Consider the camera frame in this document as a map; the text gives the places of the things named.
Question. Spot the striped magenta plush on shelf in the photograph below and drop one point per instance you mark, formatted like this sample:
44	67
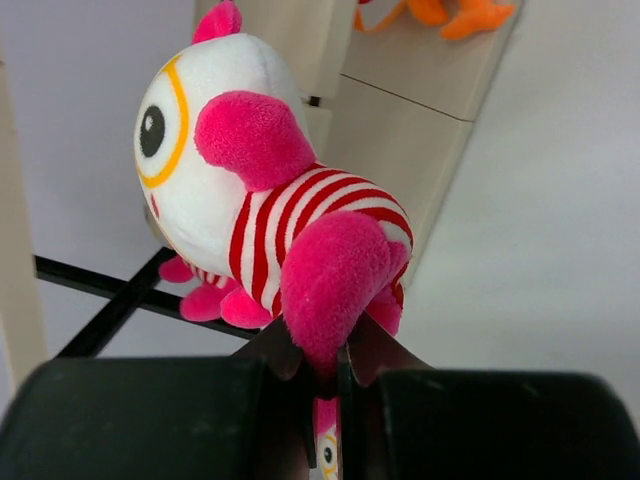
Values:
215	297

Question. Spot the orange fish plush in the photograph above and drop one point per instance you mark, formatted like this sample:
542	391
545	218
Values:
469	18

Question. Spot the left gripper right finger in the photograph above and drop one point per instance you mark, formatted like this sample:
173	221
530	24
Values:
402	419

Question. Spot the magenta owl plush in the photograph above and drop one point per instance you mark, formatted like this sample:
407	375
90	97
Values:
230	176

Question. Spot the beige three-tier shelf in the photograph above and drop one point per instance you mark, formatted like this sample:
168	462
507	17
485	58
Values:
395	106

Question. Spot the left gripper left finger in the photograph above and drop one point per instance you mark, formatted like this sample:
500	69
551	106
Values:
243	416

